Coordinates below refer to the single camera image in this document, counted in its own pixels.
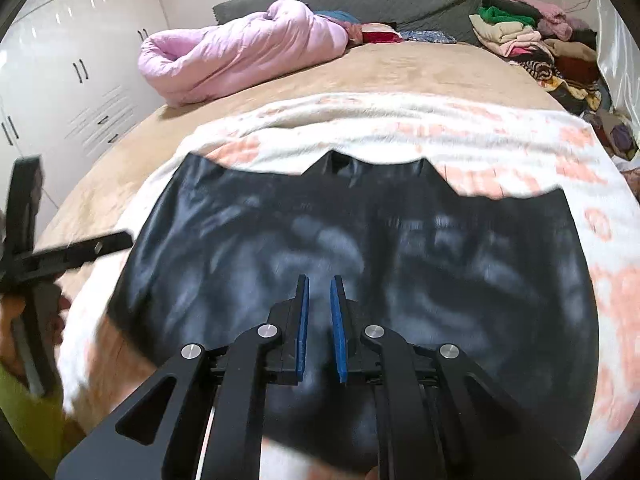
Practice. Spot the pink quilt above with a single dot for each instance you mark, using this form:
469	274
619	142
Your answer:
240	50

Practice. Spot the person's yellow-green clothing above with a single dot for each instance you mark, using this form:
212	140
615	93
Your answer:
30	425

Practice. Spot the black leather jacket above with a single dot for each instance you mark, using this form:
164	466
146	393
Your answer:
450	270

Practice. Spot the white satin curtain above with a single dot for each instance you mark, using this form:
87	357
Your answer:
620	60

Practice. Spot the blue patterned cloth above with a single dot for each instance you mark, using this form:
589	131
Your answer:
427	36

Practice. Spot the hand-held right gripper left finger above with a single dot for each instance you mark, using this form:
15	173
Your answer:
301	330

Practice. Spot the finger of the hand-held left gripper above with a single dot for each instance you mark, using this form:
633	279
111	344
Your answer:
90	250

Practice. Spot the white wardrobe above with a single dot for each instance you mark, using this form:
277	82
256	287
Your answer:
75	60

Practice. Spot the pile of folded clothes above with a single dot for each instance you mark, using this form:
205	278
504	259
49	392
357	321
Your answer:
550	50

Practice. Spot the beige bed cover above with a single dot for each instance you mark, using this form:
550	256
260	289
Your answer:
400	70

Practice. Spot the teal cloth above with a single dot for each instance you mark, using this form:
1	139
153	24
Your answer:
335	17

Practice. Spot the white pink patterned blanket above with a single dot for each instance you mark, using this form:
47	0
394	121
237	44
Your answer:
400	125

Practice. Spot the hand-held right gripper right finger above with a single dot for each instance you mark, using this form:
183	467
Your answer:
339	330

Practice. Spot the person's left hand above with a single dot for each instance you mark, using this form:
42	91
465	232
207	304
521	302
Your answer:
59	320

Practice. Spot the red cloth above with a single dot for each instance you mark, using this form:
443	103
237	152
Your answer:
380	36

